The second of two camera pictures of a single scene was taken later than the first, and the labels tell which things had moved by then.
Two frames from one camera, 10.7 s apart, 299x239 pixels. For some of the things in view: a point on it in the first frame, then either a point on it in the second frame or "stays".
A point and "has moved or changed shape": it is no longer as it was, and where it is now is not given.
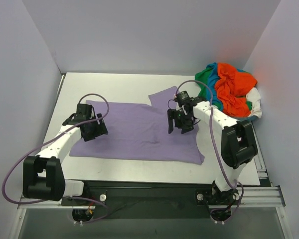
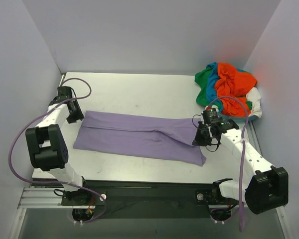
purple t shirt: (141, 131) has moved or changed shape
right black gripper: (180, 122) to (202, 135)
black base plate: (147, 199) stays
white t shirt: (253, 95) stays
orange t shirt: (231, 89) stays
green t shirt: (203, 76) stays
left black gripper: (95, 130) to (75, 115)
